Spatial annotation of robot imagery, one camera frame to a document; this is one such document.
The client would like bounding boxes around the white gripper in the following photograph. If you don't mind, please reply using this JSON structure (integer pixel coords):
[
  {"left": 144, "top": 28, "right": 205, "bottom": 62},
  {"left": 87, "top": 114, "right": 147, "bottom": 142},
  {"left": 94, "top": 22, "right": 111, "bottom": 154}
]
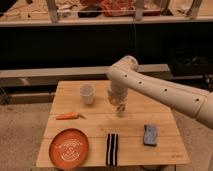
[{"left": 108, "top": 81, "right": 128, "bottom": 106}]

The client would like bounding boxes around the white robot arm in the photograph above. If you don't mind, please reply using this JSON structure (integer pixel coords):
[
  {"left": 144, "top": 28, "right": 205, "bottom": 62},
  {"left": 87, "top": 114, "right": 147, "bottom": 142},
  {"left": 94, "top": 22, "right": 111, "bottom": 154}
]
[{"left": 106, "top": 55, "right": 213, "bottom": 130}]

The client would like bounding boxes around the black white striped cloth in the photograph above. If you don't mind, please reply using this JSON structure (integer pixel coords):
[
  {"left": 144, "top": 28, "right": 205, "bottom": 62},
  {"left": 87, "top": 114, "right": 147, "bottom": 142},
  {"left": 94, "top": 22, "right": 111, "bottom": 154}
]
[{"left": 105, "top": 134, "right": 118, "bottom": 166}]

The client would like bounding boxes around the wooden table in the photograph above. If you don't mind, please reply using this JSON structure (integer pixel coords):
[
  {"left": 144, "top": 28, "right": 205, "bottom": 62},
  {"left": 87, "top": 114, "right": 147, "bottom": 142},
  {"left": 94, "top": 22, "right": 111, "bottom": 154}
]
[{"left": 35, "top": 79, "right": 191, "bottom": 169}]

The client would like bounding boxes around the orange carrot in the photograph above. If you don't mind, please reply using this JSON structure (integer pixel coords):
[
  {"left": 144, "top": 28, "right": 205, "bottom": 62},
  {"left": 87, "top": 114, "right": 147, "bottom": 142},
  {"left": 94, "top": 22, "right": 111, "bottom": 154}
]
[{"left": 56, "top": 112, "right": 86, "bottom": 120}]

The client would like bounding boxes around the blue sponge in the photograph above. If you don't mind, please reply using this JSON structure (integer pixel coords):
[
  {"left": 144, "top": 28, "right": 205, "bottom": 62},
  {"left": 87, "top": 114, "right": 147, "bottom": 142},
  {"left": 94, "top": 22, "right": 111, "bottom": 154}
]
[{"left": 143, "top": 125, "right": 157, "bottom": 146}]

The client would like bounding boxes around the orange patterned plate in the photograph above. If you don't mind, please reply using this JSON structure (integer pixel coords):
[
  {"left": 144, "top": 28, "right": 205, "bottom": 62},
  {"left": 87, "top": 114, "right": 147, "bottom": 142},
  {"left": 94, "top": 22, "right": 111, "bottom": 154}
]
[{"left": 49, "top": 128, "right": 89, "bottom": 170}]

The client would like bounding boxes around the red object on shelf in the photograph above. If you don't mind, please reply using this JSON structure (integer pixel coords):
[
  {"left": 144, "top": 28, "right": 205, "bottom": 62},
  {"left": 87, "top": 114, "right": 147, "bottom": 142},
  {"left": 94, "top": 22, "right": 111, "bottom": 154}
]
[{"left": 101, "top": 0, "right": 134, "bottom": 17}]

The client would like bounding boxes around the metal shelf rail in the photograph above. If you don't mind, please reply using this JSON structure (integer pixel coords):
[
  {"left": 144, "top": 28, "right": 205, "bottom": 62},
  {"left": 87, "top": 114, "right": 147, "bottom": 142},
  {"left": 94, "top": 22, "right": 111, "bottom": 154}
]
[{"left": 0, "top": 63, "right": 174, "bottom": 88}]

